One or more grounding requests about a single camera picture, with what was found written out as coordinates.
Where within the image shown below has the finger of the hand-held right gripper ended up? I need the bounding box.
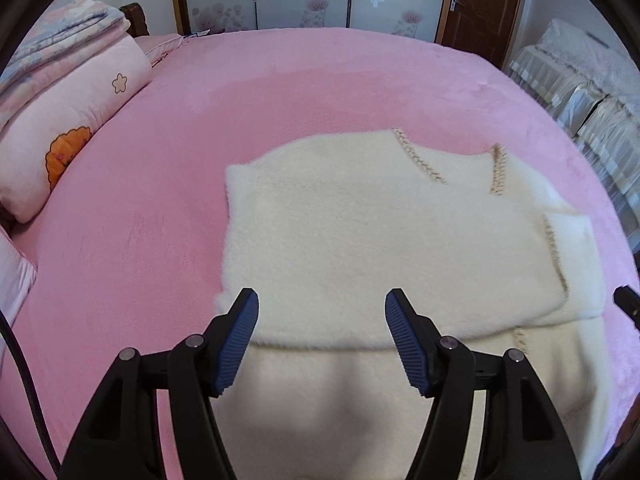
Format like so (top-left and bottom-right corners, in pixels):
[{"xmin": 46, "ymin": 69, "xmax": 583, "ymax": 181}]
[{"xmin": 612, "ymin": 285, "xmax": 640, "ymax": 331}]

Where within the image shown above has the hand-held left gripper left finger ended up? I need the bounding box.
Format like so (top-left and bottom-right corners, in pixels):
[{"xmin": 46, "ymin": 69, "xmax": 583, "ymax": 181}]
[{"xmin": 59, "ymin": 287, "xmax": 260, "ymax": 480}]

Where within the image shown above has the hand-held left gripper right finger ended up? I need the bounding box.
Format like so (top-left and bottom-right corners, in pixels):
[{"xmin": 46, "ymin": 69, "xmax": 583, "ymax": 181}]
[{"xmin": 385, "ymin": 287, "xmax": 583, "ymax": 480}]

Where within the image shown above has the white fluffy cardigan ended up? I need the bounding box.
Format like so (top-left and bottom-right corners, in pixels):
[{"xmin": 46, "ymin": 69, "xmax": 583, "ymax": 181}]
[{"xmin": 212, "ymin": 127, "xmax": 621, "ymax": 480}]

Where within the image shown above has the lace covered furniture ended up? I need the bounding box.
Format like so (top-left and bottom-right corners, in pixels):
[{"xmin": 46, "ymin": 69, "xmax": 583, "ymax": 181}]
[{"xmin": 505, "ymin": 17, "xmax": 640, "ymax": 256}]

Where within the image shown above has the pale pink printed pillow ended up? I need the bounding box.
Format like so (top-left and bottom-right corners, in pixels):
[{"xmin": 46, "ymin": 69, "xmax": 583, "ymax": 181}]
[{"xmin": 0, "ymin": 232, "xmax": 40, "ymax": 366}]

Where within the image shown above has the pink bed blanket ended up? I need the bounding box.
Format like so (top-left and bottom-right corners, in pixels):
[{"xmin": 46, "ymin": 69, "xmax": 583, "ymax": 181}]
[{"xmin": 0, "ymin": 27, "xmax": 640, "ymax": 480}]

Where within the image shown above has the pink pillow orange flower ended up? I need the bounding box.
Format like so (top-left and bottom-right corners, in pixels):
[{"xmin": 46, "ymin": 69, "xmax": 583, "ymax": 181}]
[{"xmin": 0, "ymin": 35, "xmax": 153, "ymax": 224}]

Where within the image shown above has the pink frilled pillow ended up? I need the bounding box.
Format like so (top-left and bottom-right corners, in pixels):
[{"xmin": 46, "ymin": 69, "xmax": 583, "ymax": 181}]
[{"xmin": 135, "ymin": 32, "xmax": 188, "ymax": 66}]

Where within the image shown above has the brown wooden door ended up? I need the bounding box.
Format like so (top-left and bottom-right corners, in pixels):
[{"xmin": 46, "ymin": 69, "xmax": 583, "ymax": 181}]
[{"xmin": 435, "ymin": 0, "xmax": 531, "ymax": 68}]

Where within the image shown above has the dark wooden headboard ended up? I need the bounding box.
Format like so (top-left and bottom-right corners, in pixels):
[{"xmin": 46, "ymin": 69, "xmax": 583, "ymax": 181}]
[{"xmin": 120, "ymin": 3, "xmax": 151, "ymax": 38}]

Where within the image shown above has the folded floral blanket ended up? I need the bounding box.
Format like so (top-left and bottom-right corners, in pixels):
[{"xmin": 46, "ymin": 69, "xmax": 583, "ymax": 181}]
[{"xmin": 0, "ymin": 0, "xmax": 131, "ymax": 106}]

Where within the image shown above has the black cable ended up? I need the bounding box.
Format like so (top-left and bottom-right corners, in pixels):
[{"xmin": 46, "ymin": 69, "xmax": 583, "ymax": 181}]
[{"xmin": 0, "ymin": 310, "xmax": 61, "ymax": 480}]

